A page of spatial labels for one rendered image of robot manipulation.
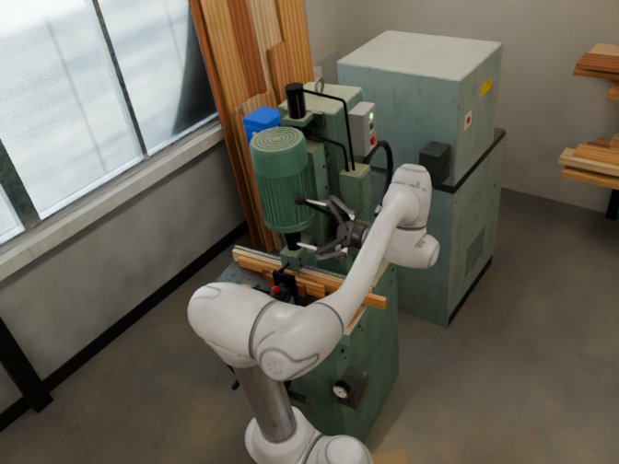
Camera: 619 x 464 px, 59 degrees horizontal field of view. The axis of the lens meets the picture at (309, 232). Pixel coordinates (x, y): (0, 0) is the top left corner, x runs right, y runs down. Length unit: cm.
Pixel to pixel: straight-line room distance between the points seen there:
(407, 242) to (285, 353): 59
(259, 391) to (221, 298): 29
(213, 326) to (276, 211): 71
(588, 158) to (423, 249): 204
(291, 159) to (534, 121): 249
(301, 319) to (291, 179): 70
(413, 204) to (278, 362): 59
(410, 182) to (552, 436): 165
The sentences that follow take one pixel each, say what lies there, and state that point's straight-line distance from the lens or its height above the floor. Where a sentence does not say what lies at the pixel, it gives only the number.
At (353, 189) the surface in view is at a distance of 191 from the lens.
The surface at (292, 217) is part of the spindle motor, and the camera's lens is 178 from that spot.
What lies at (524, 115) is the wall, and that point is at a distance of 392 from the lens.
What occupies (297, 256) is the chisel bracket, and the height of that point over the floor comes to 107.
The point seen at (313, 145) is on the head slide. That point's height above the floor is 142.
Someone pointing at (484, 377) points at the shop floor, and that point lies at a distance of 292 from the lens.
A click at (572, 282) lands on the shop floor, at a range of 350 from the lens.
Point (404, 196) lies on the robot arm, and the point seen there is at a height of 149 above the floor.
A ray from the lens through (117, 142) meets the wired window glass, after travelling 313.
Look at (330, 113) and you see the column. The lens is 181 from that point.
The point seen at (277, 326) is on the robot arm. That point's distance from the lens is 108.
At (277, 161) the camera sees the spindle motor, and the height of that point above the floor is 147.
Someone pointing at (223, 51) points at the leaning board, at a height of 131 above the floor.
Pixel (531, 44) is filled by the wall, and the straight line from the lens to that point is 375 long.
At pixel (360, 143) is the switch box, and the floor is 137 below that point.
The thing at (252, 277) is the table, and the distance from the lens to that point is 213.
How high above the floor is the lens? 228
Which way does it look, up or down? 37 degrees down
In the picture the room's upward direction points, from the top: 8 degrees counter-clockwise
